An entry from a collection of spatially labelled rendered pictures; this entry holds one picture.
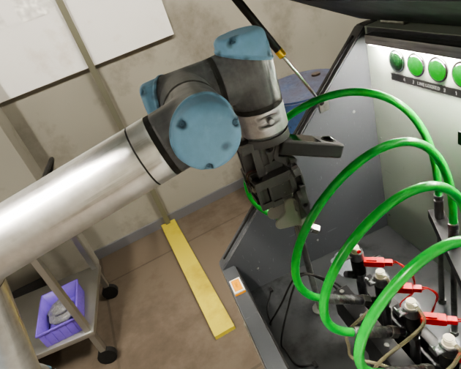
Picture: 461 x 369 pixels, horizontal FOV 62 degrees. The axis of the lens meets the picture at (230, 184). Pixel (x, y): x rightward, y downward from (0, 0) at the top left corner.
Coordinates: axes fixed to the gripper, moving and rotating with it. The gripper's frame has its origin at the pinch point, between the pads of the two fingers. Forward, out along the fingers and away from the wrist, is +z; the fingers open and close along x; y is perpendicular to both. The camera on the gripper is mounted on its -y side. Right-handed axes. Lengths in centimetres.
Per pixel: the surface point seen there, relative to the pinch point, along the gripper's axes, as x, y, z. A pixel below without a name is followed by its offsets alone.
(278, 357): 1.6, 13.3, 29.1
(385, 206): 16.4, -6.5, -10.2
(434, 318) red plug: 18.4, -11.6, 14.7
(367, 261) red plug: 1.6, -10.7, 14.6
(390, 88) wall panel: -23.5, -37.4, -6.8
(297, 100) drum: -148, -65, 38
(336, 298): 8.5, 0.2, 11.9
